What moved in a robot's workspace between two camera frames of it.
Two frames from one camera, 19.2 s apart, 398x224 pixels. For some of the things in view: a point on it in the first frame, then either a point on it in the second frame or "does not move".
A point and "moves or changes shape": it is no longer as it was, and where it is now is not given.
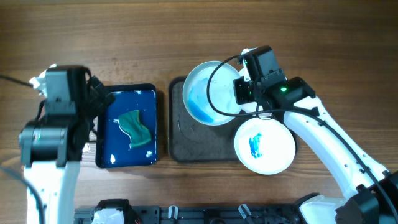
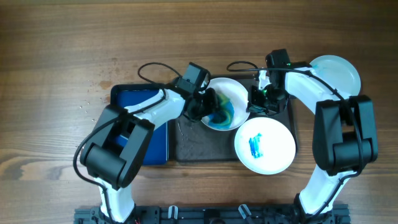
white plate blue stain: (222, 93) -> (339, 74)
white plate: (251, 107) -> (239, 96)
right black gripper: (241, 90) -> (261, 101)
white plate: (265, 147) does not move
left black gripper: (99, 94) -> (211, 98)
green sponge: (130, 124) moves or changes shape
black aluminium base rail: (123, 211) does not move
